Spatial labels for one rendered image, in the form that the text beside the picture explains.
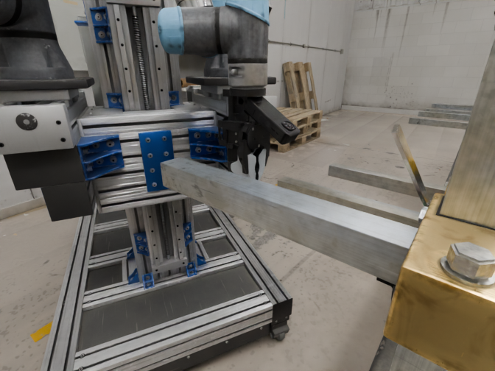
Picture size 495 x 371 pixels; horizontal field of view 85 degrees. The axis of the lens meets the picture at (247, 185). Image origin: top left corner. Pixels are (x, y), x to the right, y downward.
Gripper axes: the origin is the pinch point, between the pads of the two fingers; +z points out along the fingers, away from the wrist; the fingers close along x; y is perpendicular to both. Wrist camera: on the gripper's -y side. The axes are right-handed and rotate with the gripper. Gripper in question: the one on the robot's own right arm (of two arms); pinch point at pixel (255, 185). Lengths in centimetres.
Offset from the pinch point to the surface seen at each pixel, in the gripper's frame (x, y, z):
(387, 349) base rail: 10.9, -32.0, 12.6
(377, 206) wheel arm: 0.7, -25.0, -3.4
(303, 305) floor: -51, 8, 83
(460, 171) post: 22.8, -33.5, -17.6
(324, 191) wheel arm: 0.5, -16.0, -3.4
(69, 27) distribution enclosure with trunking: -49, 209, -51
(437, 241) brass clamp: 26.6, -33.5, -14.4
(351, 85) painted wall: -757, 253, 16
